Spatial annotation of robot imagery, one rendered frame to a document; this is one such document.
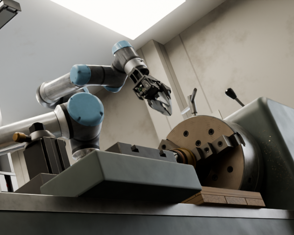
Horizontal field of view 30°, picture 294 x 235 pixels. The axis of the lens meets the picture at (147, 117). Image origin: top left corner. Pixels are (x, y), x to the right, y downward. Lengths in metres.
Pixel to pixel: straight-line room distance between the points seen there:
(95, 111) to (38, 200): 0.88
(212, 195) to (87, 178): 0.42
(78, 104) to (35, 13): 2.79
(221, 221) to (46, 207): 0.52
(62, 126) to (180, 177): 0.71
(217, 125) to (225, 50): 3.34
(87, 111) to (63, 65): 3.46
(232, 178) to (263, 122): 0.24
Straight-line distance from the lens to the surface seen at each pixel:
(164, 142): 1.69
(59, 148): 1.28
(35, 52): 4.88
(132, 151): 1.04
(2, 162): 2.06
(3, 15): 2.26
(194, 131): 1.68
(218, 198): 1.27
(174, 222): 1.11
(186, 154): 1.55
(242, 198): 1.38
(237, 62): 4.86
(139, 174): 0.97
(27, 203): 0.84
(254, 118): 1.76
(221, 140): 1.58
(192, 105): 1.75
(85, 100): 1.72
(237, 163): 1.59
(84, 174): 0.92
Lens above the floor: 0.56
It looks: 25 degrees up
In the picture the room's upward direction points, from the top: 20 degrees counter-clockwise
